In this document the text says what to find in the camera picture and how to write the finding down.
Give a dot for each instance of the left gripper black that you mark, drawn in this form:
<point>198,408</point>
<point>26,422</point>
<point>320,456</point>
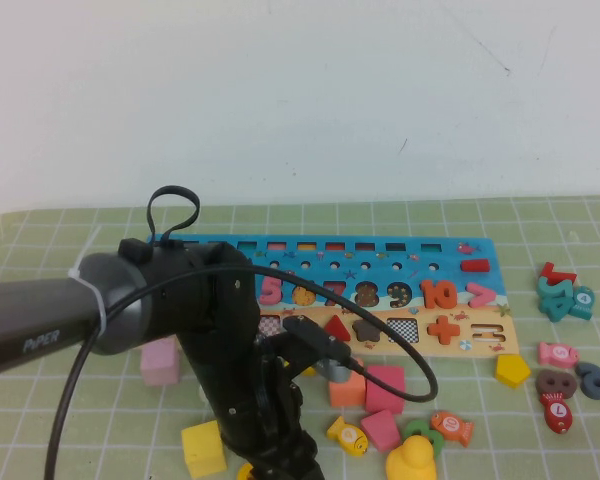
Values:
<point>280,440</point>

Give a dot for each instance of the yellow wooden number six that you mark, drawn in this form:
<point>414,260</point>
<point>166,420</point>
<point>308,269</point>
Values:
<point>245,472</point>

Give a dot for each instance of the pink wooden trapezoid piece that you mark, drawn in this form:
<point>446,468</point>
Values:
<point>380,430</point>

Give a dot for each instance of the red wooden triangle piece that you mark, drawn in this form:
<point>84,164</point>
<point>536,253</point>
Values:
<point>340,330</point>

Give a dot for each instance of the brown wooden star piece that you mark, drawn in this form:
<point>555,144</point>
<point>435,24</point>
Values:
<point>370,334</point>

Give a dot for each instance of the wooden number shape puzzle board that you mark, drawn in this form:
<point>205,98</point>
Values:
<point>422,340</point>

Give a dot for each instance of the yellow wooden pentagon piece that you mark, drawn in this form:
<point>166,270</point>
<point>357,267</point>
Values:
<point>512,371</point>

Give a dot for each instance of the brown fish piece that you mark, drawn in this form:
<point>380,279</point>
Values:
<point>541,384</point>

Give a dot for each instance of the yellow wooden fish nine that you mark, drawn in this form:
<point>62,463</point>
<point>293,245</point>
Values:
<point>347,435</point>

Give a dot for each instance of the yellow wooden cube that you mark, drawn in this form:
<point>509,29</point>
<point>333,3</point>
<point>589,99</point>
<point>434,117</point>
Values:
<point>202,450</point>

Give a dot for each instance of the orange wooden block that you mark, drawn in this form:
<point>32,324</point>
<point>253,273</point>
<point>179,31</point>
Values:
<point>346,395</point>

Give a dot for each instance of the deep pink square block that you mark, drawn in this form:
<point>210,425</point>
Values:
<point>387,377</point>

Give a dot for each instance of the yellow rubber duck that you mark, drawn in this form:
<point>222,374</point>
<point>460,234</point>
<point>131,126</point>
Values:
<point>410,460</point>

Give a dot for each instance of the light pink wooden cube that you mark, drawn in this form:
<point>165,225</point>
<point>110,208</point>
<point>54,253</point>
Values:
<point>157,367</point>

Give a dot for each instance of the pink wooden number five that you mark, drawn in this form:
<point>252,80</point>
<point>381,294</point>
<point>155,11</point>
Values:
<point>270,295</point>

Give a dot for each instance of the orange wooden fish ten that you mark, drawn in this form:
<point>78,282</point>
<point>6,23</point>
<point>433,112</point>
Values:
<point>452,427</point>

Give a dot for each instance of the orange wooden plus sign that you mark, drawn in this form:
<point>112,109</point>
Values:
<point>443,330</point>

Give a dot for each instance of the green grid tablecloth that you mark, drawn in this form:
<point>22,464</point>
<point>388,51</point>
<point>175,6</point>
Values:
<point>480,440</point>

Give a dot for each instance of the orange wooden number ten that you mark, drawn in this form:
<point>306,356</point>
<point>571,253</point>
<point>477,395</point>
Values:
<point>427,295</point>

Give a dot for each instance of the white zip tie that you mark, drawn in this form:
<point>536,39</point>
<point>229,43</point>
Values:
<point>97,305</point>

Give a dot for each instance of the pink wooden greater-than sign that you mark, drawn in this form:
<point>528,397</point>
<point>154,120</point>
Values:
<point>487,296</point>

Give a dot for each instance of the red wooden fish seven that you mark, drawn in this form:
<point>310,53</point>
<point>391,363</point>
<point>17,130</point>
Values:
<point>557,412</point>

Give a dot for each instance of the pink wooden fish five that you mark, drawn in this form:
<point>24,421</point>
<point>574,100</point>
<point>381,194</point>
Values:
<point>557,354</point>

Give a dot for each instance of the teal wooden number four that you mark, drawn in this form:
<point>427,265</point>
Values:
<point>552,310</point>

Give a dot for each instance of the teal wooden number two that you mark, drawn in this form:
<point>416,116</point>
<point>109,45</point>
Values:
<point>545,287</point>

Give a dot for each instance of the dark blue number nine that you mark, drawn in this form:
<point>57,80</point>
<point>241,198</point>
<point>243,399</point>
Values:
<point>582,371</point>

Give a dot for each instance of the red wooden number seven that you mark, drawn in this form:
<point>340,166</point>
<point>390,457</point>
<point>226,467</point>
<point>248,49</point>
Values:
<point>547,272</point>

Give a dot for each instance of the teal wooden fish four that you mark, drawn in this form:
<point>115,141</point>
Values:
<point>584,300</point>

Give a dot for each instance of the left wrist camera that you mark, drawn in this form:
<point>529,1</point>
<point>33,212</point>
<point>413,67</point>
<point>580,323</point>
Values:
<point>310,335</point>

